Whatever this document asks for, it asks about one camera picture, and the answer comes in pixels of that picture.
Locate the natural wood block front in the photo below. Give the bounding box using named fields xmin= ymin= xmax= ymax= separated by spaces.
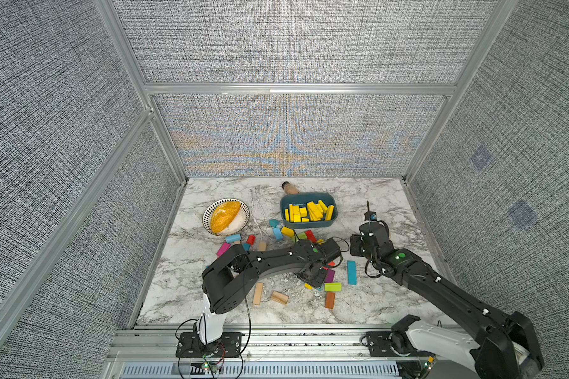
xmin=253 ymin=283 xmax=264 ymax=306

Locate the natural wood arch block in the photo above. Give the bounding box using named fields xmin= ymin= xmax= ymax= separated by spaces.
xmin=270 ymin=292 xmax=289 ymax=306

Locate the magenta long block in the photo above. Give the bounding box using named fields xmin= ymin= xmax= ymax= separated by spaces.
xmin=217 ymin=243 xmax=231 ymax=257

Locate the red long block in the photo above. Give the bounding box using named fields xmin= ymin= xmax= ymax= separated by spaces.
xmin=304 ymin=230 xmax=317 ymax=243

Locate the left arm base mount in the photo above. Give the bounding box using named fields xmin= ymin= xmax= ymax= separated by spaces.
xmin=175 ymin=332 xmax=243 ymax=358

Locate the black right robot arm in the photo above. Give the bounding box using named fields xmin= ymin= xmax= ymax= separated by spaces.
xmin=350 ymin=220 xmax=545 ymax=378

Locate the teal long block right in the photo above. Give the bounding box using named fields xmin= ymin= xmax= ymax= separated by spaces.
xmin=346 ymin=261 xmax=357 ymax=285

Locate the orange sesame bread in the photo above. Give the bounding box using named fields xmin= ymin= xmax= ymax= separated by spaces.
xmin=210 ymin=201 xmax=241 ymax=234

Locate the patterned white plate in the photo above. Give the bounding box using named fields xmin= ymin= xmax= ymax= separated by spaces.
xmin=202 ymin=198 xmax=251 ymax=237

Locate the teal plastic bin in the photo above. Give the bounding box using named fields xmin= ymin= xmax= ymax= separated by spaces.
xmin=280 ymin=192 xmax=338 ymax=229

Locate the lime green block front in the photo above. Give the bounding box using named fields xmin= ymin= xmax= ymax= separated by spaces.
xmin=323 ymin=282 xmax=342 ymax=292

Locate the spice jar with black cap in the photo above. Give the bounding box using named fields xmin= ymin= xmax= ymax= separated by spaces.
xmin=281 ymin=182 xmax=300 ymax=195

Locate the light blue cylinder block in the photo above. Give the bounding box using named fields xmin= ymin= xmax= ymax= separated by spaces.
xmin=225 ymin=234 xmax=241 ymax=243

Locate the purple block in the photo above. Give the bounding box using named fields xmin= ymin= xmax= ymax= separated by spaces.
xmin=325 ymin=269 xmax=335 ymax=283

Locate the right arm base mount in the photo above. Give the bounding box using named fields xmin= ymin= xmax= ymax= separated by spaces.
xmin=360 ymin=315 xmax=431 ymax=358

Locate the light blue flat block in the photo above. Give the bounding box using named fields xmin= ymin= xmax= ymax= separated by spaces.
xmin=273 ymin=227 xmax=283 ymax=241

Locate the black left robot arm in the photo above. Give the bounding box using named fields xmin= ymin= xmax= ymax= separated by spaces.
xmin=196 ymin=238 xmax=341 ymax=345

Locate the orange brown block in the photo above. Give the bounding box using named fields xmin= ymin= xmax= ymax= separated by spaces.
xmin=325 ymin=292 xmax=336 ymax=310

